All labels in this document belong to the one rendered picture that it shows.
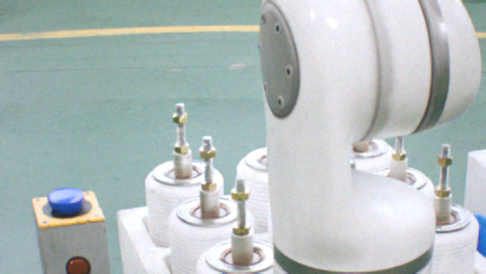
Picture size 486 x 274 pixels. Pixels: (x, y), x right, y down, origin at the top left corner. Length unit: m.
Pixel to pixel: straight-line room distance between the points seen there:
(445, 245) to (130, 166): 0.98
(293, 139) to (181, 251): 0.63
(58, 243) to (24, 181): 0.92
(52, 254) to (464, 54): 0.59
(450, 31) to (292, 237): 0.14
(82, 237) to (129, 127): 1.16
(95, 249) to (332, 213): 0.53
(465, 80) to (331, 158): 0.08
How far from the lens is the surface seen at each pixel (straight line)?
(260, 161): 1.24
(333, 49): 0.45
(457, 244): 1.06
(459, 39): 0.48
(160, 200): 1.19
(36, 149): 2.04
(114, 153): 1.98
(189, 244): 1.08
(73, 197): 0.97
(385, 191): 0.52
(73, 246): 0.97
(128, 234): 1.23
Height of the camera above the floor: 0.72
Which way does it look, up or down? 21 degrees down
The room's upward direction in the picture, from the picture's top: 2 degrees counter-clockwise
